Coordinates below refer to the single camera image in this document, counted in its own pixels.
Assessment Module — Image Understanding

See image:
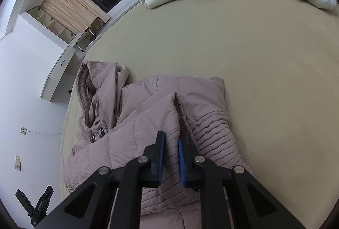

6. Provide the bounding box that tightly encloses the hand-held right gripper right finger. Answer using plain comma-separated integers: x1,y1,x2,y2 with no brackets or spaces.
177,138,305,229

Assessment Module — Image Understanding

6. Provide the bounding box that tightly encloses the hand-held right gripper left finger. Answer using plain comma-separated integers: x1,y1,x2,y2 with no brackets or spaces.
34,130,166,229

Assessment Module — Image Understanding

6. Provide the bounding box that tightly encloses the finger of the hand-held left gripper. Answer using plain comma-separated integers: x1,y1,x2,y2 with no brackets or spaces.
15,189,35,215

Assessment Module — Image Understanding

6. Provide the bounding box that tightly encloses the dusty pink down jacket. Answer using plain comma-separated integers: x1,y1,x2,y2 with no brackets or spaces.
62,60,256,229

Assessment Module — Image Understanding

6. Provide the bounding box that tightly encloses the bed with beige sheet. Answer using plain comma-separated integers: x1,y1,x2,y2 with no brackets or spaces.
60,0,339,229

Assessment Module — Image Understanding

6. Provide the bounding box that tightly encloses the small folding table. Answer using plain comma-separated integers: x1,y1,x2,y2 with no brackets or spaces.
75,18,104,52

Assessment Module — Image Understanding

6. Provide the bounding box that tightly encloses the beige curtain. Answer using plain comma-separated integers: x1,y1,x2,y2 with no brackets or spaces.
41,0,112,33

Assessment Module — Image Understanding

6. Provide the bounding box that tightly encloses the thin grey cable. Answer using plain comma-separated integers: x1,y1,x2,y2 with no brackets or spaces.
26,130,63,136

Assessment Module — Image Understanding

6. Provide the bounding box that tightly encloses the white wall desk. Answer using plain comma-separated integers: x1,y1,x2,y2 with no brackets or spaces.
40,32,88,102

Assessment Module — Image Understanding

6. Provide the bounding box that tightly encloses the white wall shelf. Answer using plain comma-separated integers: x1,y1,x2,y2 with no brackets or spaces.
26,5,80,36

